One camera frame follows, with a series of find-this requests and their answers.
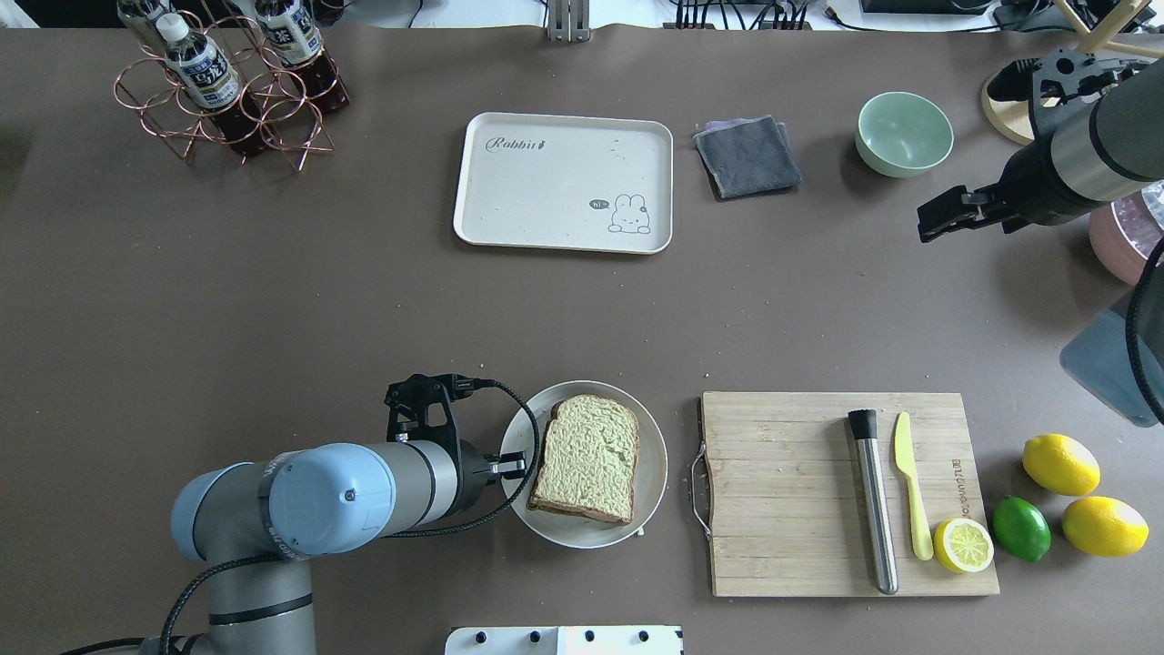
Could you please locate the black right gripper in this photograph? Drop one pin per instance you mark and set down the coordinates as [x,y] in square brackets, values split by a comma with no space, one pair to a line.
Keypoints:
[1032,186]

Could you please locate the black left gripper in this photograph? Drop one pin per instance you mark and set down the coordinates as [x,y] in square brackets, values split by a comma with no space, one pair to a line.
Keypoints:
[470,468]

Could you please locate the plain toast slice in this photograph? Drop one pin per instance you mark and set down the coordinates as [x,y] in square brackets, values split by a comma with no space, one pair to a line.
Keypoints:
[589,461]

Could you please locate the white round plate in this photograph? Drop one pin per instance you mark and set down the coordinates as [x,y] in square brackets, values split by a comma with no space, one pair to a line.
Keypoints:
[526,433]

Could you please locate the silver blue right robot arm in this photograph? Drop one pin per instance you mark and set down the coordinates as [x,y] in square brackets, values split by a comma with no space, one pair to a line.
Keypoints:
[1118,358]

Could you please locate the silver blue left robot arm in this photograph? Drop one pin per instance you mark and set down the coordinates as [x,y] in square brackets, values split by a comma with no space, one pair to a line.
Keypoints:
[256,526]

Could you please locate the cream rabbit tray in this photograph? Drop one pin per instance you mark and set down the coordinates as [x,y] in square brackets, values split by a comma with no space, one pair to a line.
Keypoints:
[566,182]

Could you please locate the wooden mug tree stand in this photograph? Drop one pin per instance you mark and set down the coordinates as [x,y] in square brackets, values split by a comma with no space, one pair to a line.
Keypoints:
[1101,27]

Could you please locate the green ceramic bowl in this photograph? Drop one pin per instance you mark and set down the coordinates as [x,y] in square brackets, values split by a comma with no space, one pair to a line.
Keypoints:
[900,134]

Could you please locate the pink bowl with ice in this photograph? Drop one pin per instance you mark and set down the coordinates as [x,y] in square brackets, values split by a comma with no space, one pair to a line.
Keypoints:
[1123,233]

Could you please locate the grey folded cloth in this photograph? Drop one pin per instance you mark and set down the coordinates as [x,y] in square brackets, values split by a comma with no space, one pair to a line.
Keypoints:
[748,156]

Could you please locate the steel muddler black tip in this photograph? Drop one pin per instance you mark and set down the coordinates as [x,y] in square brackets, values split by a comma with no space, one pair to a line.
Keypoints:
[864,429]

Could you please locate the whole yellow lemon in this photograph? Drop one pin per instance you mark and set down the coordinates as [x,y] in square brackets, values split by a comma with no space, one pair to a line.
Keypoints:
[1061,464]
[1104,527]

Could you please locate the wooden cutting board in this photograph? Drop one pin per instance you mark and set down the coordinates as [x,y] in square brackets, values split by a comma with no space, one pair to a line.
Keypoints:
[787,515]

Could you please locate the green lime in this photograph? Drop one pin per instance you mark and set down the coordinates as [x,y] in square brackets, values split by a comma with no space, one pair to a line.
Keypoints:
[1021,529]

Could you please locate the halved lemon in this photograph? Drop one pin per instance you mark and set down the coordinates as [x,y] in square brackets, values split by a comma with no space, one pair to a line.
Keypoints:
[963,546]

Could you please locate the yellow plastic knife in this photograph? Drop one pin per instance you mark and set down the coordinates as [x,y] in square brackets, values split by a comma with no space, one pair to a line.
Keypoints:
[904,456]

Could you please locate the tea bottle middle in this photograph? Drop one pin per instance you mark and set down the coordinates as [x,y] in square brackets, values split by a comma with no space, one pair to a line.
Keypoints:
[292,33]

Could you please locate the tea bottle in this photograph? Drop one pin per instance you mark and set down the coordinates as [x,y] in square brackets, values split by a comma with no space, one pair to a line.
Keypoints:
[213,83]
[140,18]
[292,33]

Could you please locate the tea bottle front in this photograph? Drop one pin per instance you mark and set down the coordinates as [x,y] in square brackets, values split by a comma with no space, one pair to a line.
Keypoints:
[213,83]

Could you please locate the tea bottle back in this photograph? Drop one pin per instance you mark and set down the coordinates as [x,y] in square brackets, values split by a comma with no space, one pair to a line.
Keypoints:
[140,18]

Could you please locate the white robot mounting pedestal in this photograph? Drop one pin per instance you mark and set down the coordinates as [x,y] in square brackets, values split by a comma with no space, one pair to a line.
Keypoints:
[568,639]

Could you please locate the copper wire bottle rack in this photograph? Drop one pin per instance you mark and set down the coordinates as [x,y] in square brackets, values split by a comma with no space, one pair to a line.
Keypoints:
[258,79]

